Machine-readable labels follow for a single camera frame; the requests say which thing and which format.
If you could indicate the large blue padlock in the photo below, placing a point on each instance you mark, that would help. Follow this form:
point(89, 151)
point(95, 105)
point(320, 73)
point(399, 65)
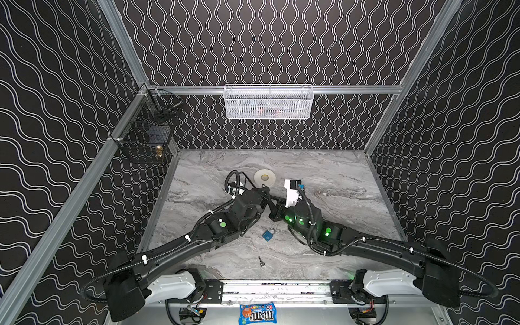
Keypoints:
point(269, 234)

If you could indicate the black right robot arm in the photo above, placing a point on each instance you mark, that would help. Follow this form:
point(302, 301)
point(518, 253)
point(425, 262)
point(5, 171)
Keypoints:
point(434, 275)

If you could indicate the brass padlock in basket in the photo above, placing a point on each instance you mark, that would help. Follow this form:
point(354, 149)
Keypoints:
point(159, 151)

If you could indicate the black wire basket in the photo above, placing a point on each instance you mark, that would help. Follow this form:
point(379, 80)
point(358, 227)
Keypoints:
point(153, 124)

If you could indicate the white tape roll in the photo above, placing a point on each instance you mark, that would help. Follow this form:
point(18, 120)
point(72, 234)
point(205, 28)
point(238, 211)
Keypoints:
point(264, 177)

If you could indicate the candy bag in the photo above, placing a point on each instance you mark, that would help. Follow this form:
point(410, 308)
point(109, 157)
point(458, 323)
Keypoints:
point(258, 314)

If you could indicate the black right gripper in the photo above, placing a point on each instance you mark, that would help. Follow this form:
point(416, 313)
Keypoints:
point(282, 209)

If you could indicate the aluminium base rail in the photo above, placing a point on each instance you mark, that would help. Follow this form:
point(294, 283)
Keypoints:
point(396, 288)

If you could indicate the white wire basket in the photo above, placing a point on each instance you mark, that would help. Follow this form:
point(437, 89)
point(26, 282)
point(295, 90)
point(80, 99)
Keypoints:
point(268, 102)

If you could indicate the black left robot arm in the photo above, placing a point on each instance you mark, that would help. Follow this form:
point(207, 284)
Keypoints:
point(128, 284)

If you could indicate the black hex key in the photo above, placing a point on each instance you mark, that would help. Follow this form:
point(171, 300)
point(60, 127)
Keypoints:
point(247, 180)

